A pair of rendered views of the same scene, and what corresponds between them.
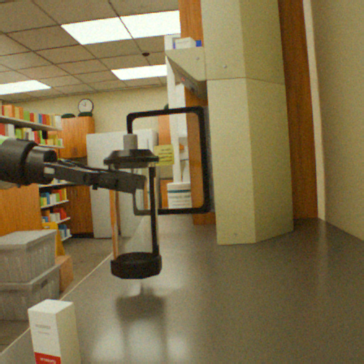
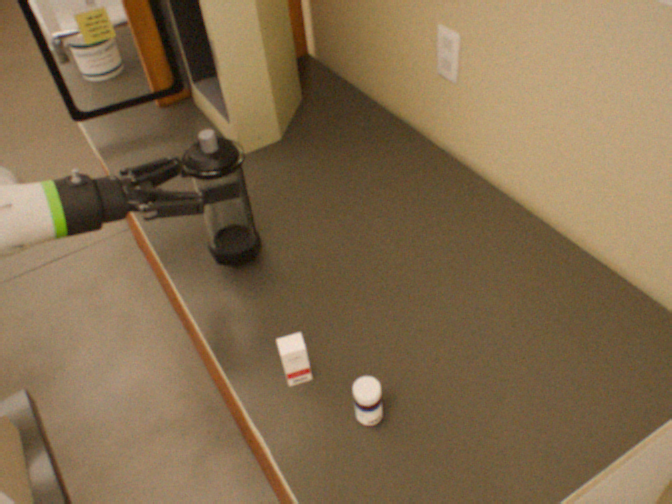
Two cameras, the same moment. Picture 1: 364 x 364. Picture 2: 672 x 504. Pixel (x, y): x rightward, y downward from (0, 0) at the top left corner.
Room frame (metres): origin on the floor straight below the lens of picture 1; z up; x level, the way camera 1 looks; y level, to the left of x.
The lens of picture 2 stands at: (-0.16, 0.38, 1.78)
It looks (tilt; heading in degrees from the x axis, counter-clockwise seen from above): 44 degrees down; 329
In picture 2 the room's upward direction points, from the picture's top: 8 degrees counter-clockwise
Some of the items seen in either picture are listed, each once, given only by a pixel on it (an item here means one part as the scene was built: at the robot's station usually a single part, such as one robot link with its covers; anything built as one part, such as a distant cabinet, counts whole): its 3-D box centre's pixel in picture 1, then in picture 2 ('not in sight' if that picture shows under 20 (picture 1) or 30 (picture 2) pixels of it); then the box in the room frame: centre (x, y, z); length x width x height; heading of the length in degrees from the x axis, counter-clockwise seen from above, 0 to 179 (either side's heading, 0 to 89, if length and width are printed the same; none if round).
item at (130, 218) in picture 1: (133, 212); (224, 203); (0.69, 0.10, 1.09); 0.11 x 0.11 x 0.21
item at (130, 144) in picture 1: (131, 151); (210, 149); (0.69, 0.10, 1.21); 0.09 x 0.09 x 0.07
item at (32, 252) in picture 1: (23, 254); not in sight; (2.97, 1.43, 0.49); 0.60 x 0.42 x 0.33; 175
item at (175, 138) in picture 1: (167, 162); (103, 35); (1.36, 0.05, 1.19); 0.30 x 0.01 x 0.40; 78
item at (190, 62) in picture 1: (188, 77); not in sight; (1.18, -0.04, 1.46); 0.32 x 0.12 x 0.10; 175
